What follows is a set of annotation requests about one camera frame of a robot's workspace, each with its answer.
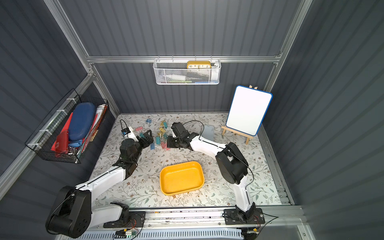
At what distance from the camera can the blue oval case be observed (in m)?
0.69

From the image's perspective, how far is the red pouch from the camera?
0.64 metres

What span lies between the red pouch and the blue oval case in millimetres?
18
